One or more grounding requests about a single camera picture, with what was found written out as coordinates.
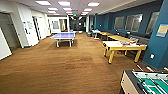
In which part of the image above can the dark grey floor bin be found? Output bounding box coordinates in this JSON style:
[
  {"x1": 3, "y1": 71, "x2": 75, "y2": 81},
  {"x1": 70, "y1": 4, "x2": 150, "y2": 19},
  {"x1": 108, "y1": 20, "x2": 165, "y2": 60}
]
[{"x1": 86, "y1": 31, "x2": 93, "y2": 38}]

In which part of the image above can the blue ping pong table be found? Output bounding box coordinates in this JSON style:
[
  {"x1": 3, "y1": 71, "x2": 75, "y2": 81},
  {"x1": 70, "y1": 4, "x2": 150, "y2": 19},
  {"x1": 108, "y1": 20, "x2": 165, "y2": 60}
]
[{"x1": 49, "y1": 31, "x2": 77, "y2": 49}]

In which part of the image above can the yellow air hockey table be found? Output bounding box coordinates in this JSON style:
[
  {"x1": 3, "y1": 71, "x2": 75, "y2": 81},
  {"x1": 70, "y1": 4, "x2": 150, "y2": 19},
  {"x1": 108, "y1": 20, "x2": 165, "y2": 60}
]
[{"x1": 102, "y1": 39, "x2": 149, "y2": 65}]

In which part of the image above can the frosted office window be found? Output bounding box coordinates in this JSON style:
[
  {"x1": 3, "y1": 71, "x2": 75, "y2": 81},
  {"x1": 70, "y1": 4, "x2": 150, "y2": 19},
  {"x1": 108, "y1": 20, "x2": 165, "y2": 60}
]
[{"x1": 52, "y1": 20, "x2": 60, "y2": 30}]

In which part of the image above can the ceiling light panel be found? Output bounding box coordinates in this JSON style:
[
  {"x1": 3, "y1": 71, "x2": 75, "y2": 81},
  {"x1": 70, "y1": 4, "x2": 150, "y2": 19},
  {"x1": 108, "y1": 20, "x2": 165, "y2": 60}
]
[
  {"x1": 83, "y1": 8, "x2": 92, "y2": 13},
  {"x1": 47, "y1": 7, "x2": 59, "y2": 12},
  {"x1": 87, "y1": 2, "x2": 101, "y2": 8},
  {"x1": 62, "y1": 7, "x2": 73, "y2": 12},
  {"x1": 58, "y1": 1, "x2": 72, "y2": 7},
  {"x1": 35, "y1": 0, "x2": 52, "y2": 6}
]

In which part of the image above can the interior glass window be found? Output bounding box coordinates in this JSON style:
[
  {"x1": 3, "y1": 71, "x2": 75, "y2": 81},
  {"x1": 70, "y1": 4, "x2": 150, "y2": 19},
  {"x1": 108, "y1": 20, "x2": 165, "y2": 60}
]
[
  {"x1": 146, "y1": 11, "x2": 161, "y2": 35},
  {"x1": 125, "y1": 13, "x2": 144, "y2": 33},
  {"x1": 114, "y1": 16, "x2": 125, "y2": 31}
]

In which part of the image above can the red black paddle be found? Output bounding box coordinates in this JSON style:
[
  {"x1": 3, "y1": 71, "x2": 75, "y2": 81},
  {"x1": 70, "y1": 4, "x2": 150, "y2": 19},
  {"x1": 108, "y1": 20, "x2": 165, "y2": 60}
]
[{"x1": 131, "y1": 40, "x2": 138, "y2": 46}]

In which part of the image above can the dark grey sofa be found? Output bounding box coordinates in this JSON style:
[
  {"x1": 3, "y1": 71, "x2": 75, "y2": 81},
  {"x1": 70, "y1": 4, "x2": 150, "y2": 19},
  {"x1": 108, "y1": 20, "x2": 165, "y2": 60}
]
[{"x1": 128, "y1": 31, "x2": 151, "y2": 45}]

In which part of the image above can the green foosball table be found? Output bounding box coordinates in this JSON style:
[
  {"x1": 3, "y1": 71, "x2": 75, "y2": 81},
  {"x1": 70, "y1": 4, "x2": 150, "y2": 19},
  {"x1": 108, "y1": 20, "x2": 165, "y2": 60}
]
[{"x1": 119, "y1": 68, "x2": 168, "y2": 94}]

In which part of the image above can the dark grey doorway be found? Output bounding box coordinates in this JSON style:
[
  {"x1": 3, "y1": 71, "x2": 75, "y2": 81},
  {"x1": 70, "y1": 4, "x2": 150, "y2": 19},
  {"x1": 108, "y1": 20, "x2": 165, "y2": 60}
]
[{"x1": 0, "y1": 12, "x2": 21, "y2": 53}]

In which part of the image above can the white wall outlet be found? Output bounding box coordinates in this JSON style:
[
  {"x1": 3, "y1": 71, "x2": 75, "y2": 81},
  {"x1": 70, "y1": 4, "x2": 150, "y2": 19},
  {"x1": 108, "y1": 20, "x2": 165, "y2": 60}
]
[{"x1": 149, "y1": 53, "x2": 155, "y2": 60}]

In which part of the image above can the pale yellow wall plate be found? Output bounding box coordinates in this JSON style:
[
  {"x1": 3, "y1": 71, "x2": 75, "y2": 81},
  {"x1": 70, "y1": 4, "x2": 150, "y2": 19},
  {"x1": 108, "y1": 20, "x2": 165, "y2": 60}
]
[{"x1": 156, "y1": 24, "x2": 168, "y2": 38}]

